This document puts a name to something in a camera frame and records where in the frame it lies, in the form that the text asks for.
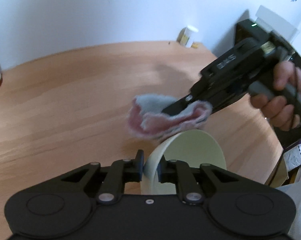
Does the white radiator heater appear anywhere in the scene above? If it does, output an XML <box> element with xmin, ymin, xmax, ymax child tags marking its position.
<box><xmin>256</xmin><ymin>5</ymin><xmax>301</xmax><ymax>58</ymax></box>

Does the purple white package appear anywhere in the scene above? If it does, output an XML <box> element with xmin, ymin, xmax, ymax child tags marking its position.
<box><xmin>283</xmin><ymin>140</ymin><xmax>301</xmax><ymax>185</ymax></box>

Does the small white yellow bottle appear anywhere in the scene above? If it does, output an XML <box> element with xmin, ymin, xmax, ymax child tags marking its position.
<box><xmin>177</xmin><ymin>25</ymin><xmax>199</xmax><ymax>48</ymax></box>

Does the cream white bowl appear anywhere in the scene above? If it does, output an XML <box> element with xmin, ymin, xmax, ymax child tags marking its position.
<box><xmin>140</xmin><ymin>129</ymin><xmax>227</xmax><ymax>195</ymax></box>

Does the person right hand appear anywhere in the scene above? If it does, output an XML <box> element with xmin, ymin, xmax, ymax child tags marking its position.
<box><xmin>250</xmin><ymin>61</ymin><xmax>301</xmax><ymax>131</ymax></box>

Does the light blue terry cloth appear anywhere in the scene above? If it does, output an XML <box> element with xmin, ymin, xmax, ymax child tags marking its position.
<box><xmin>127</xmin><ymin>94</ymin><xmax>212</xmax><ymax>141</ymax></box>

